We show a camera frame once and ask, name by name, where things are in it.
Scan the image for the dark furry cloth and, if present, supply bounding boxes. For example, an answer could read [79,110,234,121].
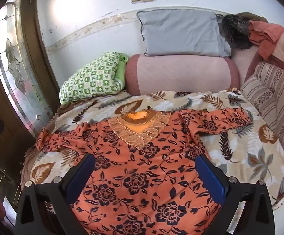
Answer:
[219,13,254,51]

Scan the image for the orange floral garment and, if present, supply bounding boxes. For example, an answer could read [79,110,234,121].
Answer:
[35,108,253,235]

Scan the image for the orange ribbed cloth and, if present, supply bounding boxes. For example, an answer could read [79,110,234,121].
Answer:
[248,21,284,60]

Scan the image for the pink bolster cushion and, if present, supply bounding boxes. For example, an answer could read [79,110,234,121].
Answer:
[125,54,240,96]

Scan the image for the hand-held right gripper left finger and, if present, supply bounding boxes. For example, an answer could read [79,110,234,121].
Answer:
[15,154,96,235]

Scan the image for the green checkered pillow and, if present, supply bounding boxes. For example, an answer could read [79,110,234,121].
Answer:
[59,52,129,105]

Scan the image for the leaf print blanket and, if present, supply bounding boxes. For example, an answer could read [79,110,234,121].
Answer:
[21,89,284,216]

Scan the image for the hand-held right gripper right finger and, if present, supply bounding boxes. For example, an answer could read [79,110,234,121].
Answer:
[195,154,275,235]

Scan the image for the grey pillow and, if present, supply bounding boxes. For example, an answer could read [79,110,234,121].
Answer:
[137,9,231,58]

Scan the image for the stained glass window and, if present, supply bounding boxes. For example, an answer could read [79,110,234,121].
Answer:
[0,0,60,201]

